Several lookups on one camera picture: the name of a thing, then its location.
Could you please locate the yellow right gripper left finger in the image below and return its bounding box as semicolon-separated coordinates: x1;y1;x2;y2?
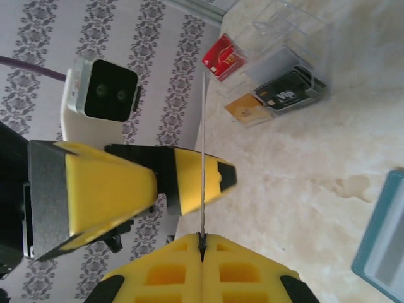
83;233;205;303

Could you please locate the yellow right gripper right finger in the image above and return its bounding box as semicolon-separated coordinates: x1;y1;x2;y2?
201;233;319;303

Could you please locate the silver VIP diamond card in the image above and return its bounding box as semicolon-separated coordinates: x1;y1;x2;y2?
199;69;209;244

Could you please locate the black VIP card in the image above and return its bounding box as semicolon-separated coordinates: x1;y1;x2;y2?
254;71;328;118

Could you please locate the blue card holder wallet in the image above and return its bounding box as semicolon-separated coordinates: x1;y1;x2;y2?
351;170;404;303

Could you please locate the gold VIP card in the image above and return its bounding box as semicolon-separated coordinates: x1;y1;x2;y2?
224;93;273;128

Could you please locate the red VIP card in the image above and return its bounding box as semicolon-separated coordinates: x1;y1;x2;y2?
201;33;247;83

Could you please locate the clear acrylic card stand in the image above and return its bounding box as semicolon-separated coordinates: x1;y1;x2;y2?
201;0;329;129

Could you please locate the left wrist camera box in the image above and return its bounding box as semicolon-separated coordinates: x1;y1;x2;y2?
60;57;142;143

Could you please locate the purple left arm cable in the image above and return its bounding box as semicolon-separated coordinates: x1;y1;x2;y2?
0;55;69;83

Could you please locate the aluminium frame post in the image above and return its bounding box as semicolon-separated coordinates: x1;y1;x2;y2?
162;0;227;23

